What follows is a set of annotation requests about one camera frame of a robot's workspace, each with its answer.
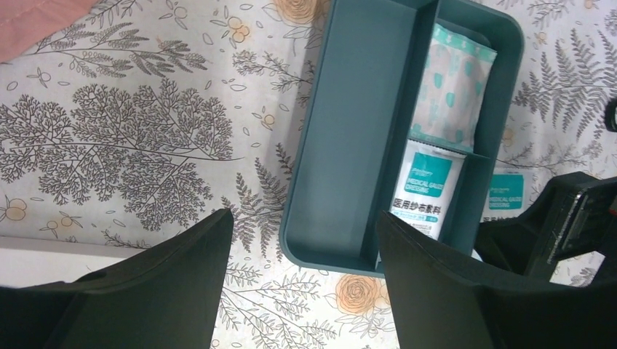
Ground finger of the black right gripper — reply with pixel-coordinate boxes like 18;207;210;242
474;172;599;277

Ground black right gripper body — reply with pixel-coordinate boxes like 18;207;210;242
546;177;616;282

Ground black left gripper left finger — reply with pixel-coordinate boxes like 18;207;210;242
1;209;234;348

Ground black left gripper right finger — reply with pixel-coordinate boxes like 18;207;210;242
377;212;616;348

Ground teal medical gauze packet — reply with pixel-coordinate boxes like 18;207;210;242
389;140;466;240

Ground teal band-aid pack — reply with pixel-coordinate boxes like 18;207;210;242
409;24;497;152

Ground dark teal divided tray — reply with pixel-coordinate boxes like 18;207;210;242
279;1;525;277

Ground black handled scissors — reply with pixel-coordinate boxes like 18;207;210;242
604;98;617;133

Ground white rack foot front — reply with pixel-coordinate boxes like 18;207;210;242
1;236;141;288

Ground pink hanging cloth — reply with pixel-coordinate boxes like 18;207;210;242
1;0;97;63

